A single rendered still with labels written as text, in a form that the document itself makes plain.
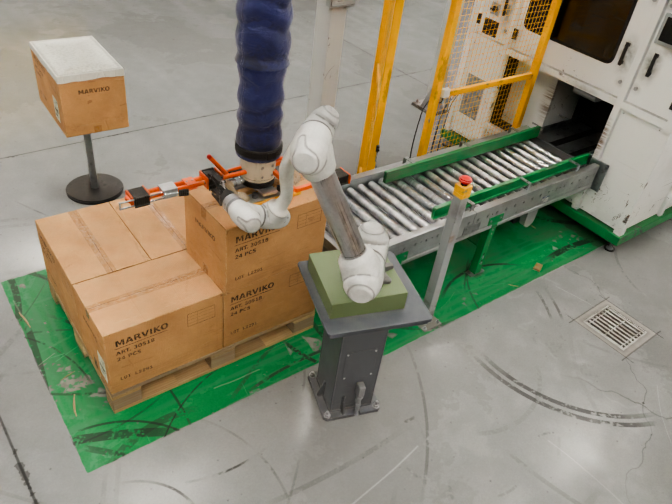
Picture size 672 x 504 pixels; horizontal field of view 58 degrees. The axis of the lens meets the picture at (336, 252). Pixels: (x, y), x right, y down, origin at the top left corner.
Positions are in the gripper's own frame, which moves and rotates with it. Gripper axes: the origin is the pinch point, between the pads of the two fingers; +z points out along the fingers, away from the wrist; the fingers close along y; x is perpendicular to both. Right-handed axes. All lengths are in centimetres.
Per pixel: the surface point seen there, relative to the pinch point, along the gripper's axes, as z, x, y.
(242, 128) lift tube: -0.6, 16.5, -22.9
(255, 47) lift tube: -7, 18, -62
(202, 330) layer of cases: -22, -15, 73
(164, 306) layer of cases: -17, -32, 53
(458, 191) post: -52, 118, 10
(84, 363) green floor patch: 16, -65, 107
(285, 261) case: -22, 32, 46
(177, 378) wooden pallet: -19, -28, 105
